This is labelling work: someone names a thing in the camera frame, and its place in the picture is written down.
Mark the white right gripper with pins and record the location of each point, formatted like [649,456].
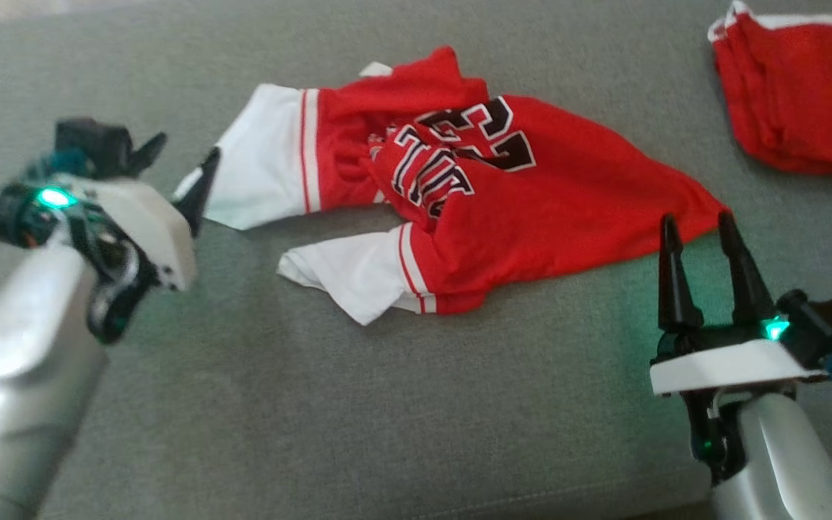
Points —
[726,365]

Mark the red shorts with white trim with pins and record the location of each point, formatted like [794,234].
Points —
[806,101]

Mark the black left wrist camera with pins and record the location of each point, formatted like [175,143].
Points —
[94,144]

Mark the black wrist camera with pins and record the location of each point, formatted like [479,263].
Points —
[94,144]
[828,328]

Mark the grey sofa ottoman cushion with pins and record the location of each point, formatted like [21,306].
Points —
[387,404]

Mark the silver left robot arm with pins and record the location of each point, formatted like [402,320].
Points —
[19,375]

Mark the red jersey with white sleeves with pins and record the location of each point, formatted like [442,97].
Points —
[568,217]

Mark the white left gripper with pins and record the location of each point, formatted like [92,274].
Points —
[149,231]

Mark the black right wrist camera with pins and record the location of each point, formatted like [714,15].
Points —
[828,328]

